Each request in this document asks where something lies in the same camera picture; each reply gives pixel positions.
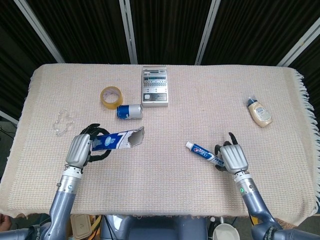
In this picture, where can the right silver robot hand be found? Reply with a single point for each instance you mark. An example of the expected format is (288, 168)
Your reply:
(233, 157)

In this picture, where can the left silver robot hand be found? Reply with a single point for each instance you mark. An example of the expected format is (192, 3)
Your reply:
(77, 150)

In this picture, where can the blue white toothpaste tube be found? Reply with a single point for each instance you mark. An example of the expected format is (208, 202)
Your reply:
(202, 152)

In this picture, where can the blue white toothpaste carton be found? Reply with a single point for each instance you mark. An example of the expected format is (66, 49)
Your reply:
(115, 140)

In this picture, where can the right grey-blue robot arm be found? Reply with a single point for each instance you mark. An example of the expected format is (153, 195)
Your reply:
(252, 205)

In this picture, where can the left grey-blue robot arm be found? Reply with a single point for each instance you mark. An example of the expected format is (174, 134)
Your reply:
(62, 200)

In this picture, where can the silver electronic device box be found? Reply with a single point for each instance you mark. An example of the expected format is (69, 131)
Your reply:
(155, 87)

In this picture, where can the clear plastic bone-shaped piece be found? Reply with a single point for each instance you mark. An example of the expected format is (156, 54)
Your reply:
(62, 123)

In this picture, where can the beige squeeze bottle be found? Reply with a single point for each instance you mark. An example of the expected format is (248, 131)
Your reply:
(260, 113)

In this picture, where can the yellow packing tape roll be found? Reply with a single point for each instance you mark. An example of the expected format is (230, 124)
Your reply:
(110, 103)

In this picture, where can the blue silver drink can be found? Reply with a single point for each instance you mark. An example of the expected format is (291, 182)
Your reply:
(130, 111)

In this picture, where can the beige woven tablecloth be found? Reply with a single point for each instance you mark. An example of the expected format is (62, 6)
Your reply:
(162, 180)

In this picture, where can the beige lidded container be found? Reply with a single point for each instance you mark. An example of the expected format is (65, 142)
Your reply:
(80, 225)

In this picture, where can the white bowl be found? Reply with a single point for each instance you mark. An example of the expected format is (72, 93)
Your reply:
(226, 233)

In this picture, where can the grey-blue robot torso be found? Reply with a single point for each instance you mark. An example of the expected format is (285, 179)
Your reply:
(155, 228)

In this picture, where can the black pleated curtain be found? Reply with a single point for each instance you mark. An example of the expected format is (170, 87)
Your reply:
(170, 30)

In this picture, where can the white frame post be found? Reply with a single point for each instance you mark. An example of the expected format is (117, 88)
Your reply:
(41, 32)
(129, 32)
(300, 48)
(207, 32)
(8, 116)

